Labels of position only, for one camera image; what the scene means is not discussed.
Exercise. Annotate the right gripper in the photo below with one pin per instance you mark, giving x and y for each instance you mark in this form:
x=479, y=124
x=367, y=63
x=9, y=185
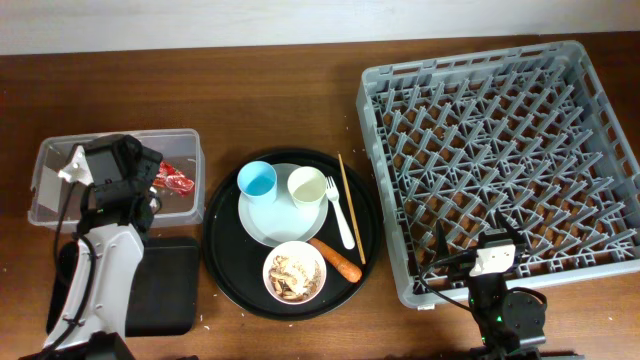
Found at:
x=501, y=224

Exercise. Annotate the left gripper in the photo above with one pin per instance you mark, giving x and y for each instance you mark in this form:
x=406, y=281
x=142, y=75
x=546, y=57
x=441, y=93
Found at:
x=148, y=160

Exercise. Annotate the red snack wrapper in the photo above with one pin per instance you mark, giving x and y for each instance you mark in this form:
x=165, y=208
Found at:
x=173, y=179

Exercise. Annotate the orange carrot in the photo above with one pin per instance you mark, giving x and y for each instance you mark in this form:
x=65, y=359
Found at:
x=345, y=268

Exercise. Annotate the light blue cup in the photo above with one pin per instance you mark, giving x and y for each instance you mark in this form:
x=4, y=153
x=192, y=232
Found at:
x=257, y=180

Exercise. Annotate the food scraps and rice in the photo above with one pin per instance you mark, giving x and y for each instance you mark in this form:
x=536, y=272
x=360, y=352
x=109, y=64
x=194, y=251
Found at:
x=294, y=279

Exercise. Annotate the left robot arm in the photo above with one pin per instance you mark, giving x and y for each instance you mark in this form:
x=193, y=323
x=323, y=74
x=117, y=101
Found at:
x=116, y=212

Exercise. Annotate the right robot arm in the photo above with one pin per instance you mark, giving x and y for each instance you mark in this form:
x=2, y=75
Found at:
x=510, y=320

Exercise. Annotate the grey dishwasher rack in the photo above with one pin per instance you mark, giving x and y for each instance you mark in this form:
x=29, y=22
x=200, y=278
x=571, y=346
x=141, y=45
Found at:
x=528, y=131

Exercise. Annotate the clear plastic bin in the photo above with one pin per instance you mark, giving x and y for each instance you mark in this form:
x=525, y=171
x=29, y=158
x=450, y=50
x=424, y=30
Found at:
x=181, y=148

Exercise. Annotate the wooden chopstick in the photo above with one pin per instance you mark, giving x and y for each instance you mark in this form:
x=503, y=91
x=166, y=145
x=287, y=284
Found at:
x=351, y=210

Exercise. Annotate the white plastic fork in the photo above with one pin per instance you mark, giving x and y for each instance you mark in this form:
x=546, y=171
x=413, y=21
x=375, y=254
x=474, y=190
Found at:
x=332, y=194

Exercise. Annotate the black rectangular tray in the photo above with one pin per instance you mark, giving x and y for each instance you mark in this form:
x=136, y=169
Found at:
x=164, y=290

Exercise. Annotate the round black serving tray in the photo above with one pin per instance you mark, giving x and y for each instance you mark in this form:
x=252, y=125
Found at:
x=235, y=260

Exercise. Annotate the light grey plate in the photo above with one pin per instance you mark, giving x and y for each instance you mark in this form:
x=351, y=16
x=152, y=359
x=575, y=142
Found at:
x=281, y=221

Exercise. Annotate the white cup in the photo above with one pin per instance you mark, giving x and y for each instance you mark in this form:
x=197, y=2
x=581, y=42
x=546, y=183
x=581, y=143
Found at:
x=307, y=187

